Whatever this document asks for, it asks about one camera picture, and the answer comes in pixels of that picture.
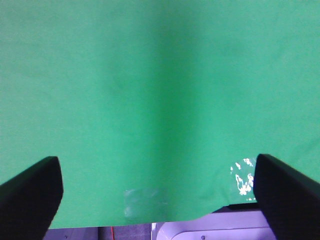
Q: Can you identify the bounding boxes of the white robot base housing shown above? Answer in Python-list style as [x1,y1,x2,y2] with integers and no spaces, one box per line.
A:
[151,210,276,240]

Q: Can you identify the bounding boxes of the clear tape patch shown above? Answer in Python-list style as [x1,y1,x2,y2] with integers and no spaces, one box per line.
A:
[229,157,256,204]
[123,188,169,224]

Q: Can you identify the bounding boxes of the clear tape patch centre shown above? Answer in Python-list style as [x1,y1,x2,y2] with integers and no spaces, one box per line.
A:
[229,157,256,204]

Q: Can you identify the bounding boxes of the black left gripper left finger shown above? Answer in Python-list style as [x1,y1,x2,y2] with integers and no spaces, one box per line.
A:
[0,156,63,240]

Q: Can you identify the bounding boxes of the clear tape patch left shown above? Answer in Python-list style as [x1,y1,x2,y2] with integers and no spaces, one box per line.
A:
[123,188,169,224]

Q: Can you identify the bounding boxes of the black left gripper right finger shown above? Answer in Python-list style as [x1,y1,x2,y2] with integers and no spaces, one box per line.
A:
[253,154,320,240]

